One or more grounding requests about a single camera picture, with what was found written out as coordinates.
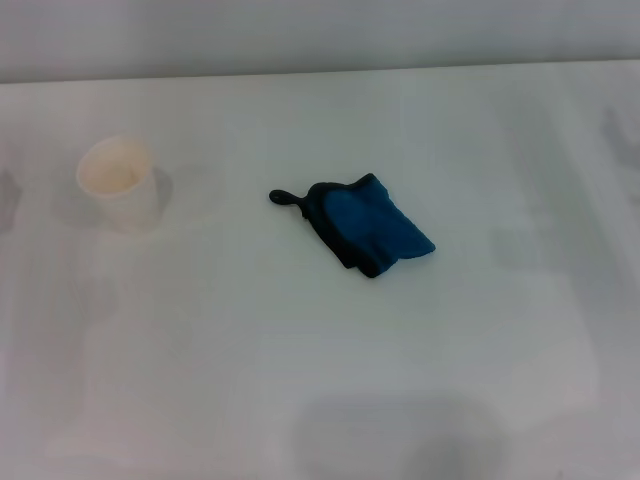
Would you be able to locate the blue rag with black edging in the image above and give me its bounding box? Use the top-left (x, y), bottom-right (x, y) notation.
top-left (268, 172), bottom-right (436, 281)

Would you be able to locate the cream paper cup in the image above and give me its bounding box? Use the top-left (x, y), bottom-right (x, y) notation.
top-left (75, 133), bottom-right (160, 234)

